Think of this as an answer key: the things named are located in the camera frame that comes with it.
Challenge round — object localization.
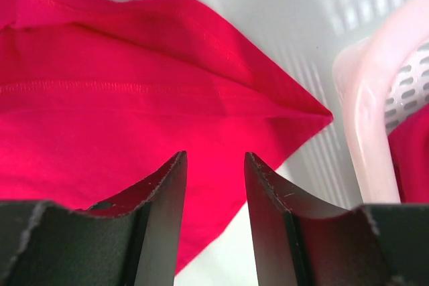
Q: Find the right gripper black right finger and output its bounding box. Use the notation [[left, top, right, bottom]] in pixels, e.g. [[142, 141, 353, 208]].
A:
[[245, 153, 428, 285]]

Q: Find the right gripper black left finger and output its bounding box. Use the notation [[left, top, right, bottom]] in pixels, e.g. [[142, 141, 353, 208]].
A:
[[1, 151, 187, 285]]

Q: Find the red t shirt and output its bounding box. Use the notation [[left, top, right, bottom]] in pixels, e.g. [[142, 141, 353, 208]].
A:
[[1, 0, 332, 271], [388, 105, 429, 203]]

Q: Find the white plastic perforated basket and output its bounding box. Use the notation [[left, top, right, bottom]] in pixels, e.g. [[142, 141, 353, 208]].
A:
[[332, 0, 428, 203]]

